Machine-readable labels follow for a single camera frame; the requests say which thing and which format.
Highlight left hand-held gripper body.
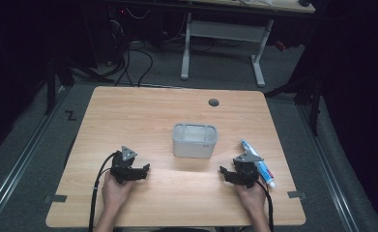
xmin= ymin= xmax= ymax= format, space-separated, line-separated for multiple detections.
xmin=109 ymin=145 xmax=138 ymax=186

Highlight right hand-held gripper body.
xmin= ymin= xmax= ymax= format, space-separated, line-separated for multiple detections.
xmin=232 ymin=152 xmax=265 ymax=189

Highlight blue white toothpaste tube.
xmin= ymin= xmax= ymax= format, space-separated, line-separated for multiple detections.
xmin=240 ymin=138 xmax=277 ymax=189

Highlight grey plastic holder box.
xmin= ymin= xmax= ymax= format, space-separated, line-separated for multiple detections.
xmin=171 ymin=122 xmax=219 ymax=160

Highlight person's left hand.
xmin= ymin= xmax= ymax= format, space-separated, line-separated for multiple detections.
xmin=101 ymin=175 xmax=134 ymax=213

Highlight person's right hand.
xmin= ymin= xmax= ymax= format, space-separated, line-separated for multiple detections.
xmin=235 ymin=181 xmax=268 ymax=217

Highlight grey tape strip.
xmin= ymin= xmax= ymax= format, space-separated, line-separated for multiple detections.
xmin=286 ymin=190 xmax=307 ymax=199
xmin=44 ymin=194 xmax=68 ymax=204

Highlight black zigzag floor tape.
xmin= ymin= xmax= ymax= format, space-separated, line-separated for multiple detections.
xmin=64 ymin=109 xmax=78 ymax=122

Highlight black metal stand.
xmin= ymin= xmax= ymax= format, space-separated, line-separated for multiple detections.
xmin=44 ymin=52 xmax=76 ymax=116
xmin=263 ymin=72 xmax=325 ymax=137

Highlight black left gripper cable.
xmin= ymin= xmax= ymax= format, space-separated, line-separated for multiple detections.
xmin=88 ymin=151 xmax=118 ymax=232

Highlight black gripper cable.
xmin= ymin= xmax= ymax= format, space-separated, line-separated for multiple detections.
xmin=88 ymin=151 xmax=118 ymax=232
xmin=256 ymin=180 xmax=275 ymax=232

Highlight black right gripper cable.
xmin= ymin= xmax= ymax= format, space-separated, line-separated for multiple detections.
xmin=256 ymin=180 xmax=275 ymax=232

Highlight metal floor rail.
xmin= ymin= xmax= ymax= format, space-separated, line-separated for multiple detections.
xmin=296 ymin=101 xmax=361 ymax=232
xmin=0 ymin=86 xmax=67 ymax=224

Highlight black floor cables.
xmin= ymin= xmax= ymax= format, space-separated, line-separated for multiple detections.
xmin=110 ymin=40 xmax=155 ymax=88

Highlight grey desk frame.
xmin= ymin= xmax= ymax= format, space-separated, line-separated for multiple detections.
xmin=179 ymin=0 xmax=317 ymax=88

